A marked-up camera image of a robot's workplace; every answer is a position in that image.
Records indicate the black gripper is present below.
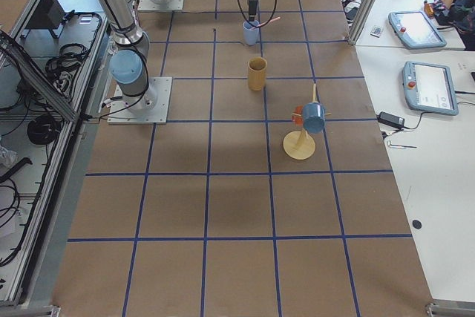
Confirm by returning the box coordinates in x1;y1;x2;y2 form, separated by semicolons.
248;0;258;22

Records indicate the light blue plastic cup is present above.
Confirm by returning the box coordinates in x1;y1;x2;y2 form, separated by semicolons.
243;20;260;46

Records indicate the black power adapter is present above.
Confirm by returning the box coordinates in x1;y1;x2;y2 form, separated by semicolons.
377;111;405;129

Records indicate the teach pendant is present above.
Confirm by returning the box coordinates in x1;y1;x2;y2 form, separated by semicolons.
402;61;459;116
388;10;447;49

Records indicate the bamboo cylinder holder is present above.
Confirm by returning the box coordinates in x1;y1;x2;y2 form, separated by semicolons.
247;57;267;91

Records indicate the round wooden cup stand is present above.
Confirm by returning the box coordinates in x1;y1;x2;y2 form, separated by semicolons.
283;83;327;160

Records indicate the blue cup on stand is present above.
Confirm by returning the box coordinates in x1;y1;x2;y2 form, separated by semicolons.
302;102;325;134

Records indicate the person at desk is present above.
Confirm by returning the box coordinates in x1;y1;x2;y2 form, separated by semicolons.
434;0;474;51

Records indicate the aluminium frame post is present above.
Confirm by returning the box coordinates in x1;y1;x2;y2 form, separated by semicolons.
347;0;394;46

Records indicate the upper teach pendant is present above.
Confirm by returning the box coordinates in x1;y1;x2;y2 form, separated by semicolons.
388;10;447;49

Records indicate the orange cup on stand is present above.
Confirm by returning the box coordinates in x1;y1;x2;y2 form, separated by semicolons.
292;105;304;126

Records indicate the coiled black cable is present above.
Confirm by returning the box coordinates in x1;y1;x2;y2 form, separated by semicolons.
27;113;61;146

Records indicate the pink chopstick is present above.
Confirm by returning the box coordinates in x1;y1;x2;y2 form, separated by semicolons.
251;16;281;30

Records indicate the lower teach pendant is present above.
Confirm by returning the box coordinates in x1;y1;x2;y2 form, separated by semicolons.
402;61;459;116

